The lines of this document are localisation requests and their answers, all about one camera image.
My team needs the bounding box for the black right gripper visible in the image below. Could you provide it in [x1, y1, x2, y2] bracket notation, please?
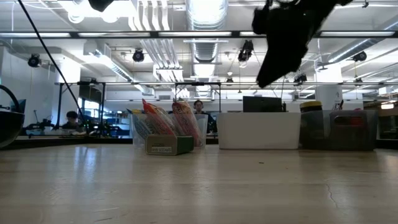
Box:
[251, 0, 338, 88]

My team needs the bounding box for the orange Maruchan ramen packet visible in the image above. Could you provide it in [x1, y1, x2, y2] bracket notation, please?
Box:
[172, 100, 205, 147]

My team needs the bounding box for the red ramen packet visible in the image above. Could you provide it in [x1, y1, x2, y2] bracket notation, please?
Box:
[142, 98, 177, 135]

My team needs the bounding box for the green pepper tin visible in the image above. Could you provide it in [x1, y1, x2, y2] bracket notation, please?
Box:
[145, 134, 195, 156]

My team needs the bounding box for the red and black bowl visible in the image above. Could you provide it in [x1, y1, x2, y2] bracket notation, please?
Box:
[0, 111, 25, 149]

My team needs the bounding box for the black monitor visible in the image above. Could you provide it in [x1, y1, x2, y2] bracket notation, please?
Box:
[242, 95, 284, 113]

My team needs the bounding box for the white pillar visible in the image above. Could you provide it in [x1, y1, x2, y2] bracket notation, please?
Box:
[314, 67, 344, 110]

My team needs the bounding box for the white plastic bin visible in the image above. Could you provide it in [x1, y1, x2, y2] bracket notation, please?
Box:
[216, 111, 302, 150]

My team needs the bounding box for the grey plastic bin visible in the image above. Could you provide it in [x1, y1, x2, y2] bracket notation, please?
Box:
[298, 109, 379, 152]

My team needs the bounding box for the person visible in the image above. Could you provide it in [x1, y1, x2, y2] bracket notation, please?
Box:
[192, 99, 218, 134]
[61, 111, 87, 133]

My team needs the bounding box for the clear plastic bin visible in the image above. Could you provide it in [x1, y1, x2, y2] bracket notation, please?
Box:
[130, 113, 210, 147]

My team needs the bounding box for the blue screen monitor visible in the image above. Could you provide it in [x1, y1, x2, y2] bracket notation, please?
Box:
[14, 98, 27, 113]

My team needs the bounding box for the black aluminium rig frame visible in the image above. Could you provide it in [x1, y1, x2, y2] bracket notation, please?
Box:
[0, 30, 398, 40]

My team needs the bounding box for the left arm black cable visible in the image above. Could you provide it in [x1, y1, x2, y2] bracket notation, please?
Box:
[17, 0, 90, 134]

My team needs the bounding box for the slanted silver duct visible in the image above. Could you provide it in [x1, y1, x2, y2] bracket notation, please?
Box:
[317, 15, 398, 69]

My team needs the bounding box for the black background test frame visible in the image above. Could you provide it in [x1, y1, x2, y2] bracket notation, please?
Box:
[174, 81, 222, 114]
[55, 81, 106, 125]

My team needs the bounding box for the round silver ceiling duct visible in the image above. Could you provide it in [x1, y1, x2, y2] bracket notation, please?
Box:
[186, 0, 229, 63]

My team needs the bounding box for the black looped cable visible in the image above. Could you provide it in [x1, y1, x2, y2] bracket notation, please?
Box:
[0, 84, 22, 113]

